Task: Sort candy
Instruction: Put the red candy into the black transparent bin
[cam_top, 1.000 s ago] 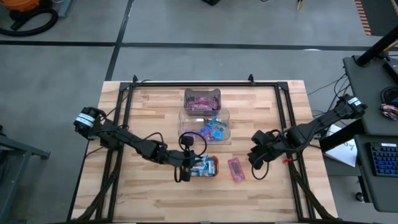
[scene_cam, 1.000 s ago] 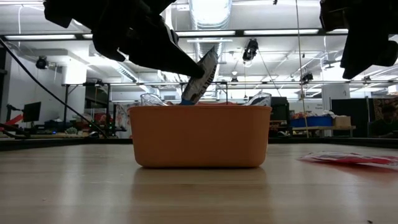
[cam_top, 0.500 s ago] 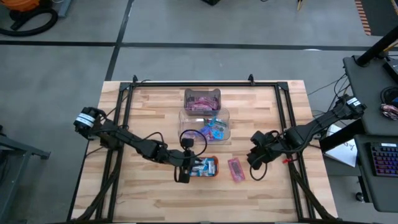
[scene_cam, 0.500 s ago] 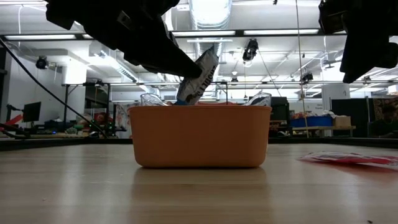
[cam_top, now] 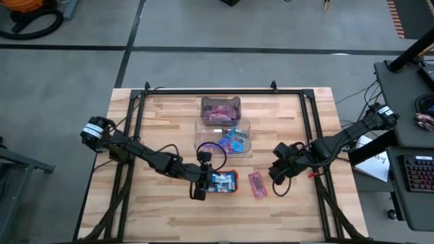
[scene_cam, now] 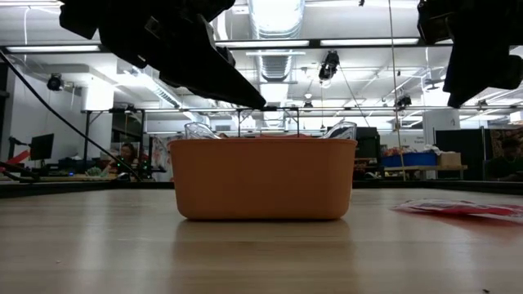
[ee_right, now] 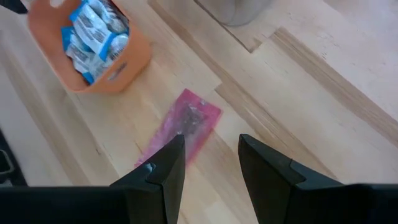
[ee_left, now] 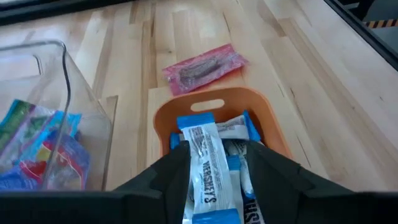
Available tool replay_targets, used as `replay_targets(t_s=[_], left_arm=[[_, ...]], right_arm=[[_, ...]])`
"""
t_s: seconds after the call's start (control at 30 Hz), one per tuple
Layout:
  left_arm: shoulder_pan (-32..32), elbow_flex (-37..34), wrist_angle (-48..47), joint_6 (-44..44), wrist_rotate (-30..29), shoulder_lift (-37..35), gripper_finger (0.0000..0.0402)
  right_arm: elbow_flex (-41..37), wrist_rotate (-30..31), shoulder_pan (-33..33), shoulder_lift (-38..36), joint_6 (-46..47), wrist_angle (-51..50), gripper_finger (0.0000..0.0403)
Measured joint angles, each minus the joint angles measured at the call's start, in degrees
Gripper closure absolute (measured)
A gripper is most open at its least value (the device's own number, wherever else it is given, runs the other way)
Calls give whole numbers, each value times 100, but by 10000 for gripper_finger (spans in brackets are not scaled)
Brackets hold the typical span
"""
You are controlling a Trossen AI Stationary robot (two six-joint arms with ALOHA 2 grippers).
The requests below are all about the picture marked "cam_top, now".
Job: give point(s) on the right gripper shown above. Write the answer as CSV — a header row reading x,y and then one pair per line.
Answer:
x,y
281,149

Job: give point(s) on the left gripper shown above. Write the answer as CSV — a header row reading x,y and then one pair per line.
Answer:
x,y
204,157

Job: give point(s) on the blue candy pack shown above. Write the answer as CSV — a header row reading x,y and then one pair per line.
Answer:
x,y
237,147
231,132

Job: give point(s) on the pink translucent candy pack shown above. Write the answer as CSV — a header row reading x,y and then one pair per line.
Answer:
x,y
209,117
220,112
257,185

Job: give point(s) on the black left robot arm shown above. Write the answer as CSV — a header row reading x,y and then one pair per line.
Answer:
x,y
149,157

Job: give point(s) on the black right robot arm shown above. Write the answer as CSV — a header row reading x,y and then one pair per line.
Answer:
x,y
339,142

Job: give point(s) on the candy bag on desk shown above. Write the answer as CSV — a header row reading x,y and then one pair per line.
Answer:
x,y
425,121

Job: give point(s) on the orange plastic bin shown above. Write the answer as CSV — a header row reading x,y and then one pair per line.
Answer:
x,y
236,183

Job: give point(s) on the red zip tie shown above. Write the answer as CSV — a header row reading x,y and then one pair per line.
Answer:
x,y
314,175

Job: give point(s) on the clear plastic bin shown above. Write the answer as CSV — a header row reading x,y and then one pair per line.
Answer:
x,y
200,135

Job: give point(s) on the grey translucent plastic bin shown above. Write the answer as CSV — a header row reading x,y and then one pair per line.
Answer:
x,y
203,101

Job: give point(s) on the black desk support beam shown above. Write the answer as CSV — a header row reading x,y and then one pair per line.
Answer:
x,y
373,150

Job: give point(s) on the white paper sheet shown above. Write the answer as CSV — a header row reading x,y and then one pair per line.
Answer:
x,y
376,167

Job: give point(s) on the grey desk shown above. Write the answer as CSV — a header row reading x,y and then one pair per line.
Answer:
x,y
395,176
403,112

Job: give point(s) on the black caster wheel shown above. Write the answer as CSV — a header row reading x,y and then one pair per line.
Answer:
x,y
392,214

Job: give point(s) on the backlit black keyboard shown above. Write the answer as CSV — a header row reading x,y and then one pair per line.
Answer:
x,y
418,173

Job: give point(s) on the wooden stick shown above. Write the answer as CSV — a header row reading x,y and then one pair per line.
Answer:
x,y
327,5

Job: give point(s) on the black floor object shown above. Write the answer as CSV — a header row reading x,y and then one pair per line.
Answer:
x,y
230,1

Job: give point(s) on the orange black hazard tape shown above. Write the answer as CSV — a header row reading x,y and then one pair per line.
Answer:
x,y
396,20

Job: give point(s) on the grey metal cart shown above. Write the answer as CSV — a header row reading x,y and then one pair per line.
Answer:
x,y
20,162

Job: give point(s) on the black floor mat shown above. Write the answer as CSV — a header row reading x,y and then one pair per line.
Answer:
x,y
420,17

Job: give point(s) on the orange vacuum cleaner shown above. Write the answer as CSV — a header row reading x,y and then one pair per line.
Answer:
x,y
23,4

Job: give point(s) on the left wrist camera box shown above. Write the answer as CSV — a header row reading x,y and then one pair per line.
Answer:
x,y
202,176

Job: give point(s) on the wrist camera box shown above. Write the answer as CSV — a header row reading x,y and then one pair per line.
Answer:
x,y
202,176
286,163

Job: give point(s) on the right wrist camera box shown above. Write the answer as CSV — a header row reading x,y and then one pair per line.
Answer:
x,y
286,163

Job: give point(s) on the black aluminium table frame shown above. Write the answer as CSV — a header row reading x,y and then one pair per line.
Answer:
x,y
220,91

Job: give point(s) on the black diagonal post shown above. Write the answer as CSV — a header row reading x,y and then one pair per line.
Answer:
x,y
412,51

